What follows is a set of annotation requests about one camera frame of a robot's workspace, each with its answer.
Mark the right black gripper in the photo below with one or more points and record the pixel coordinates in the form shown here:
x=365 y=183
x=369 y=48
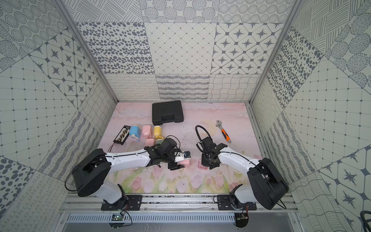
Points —
x=205 y=164

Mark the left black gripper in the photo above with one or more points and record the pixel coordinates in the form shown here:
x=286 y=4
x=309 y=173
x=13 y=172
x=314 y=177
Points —
x=175 y=164

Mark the pink pencil sharpener back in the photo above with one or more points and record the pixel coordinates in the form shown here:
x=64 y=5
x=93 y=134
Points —
x=150 y=142

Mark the pink pencil sharpener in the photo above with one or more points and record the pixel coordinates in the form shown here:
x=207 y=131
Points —
x=150 y=142
x=185 y=163
x=147 y=131

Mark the yellow pencil sharpener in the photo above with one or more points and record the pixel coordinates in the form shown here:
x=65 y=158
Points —
x=158 y=132

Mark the pink pencil sharpener front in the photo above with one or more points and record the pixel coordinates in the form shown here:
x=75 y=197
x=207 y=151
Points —
x=147 y=131

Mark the blue pencil sharpener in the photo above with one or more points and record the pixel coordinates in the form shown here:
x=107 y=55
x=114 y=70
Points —
x=135 y=133

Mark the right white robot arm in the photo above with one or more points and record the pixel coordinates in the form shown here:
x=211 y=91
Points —
x=267 y=186

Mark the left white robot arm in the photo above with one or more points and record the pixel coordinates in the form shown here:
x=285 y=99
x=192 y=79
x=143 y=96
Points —
x=90 y=174

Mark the black plastic tool case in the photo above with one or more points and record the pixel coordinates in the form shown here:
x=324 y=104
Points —
x=167 y=112

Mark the black charging board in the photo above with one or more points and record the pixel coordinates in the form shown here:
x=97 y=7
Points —
x=122 y=135

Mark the orange handled adjustable wrench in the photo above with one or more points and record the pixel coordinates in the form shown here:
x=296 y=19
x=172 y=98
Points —
x=219 y=125

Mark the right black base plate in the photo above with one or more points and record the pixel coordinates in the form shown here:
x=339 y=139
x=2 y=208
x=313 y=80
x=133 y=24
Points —
x=227 y=202

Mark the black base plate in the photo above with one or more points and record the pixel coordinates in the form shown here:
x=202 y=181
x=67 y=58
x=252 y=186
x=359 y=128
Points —
x=127 y=202
x=227 y=202

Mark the aluminium mounting rail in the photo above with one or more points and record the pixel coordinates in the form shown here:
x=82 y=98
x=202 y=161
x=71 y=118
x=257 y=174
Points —
x=168 y=208

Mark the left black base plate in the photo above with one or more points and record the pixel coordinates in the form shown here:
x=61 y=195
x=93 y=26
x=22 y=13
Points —
x=127 y=202

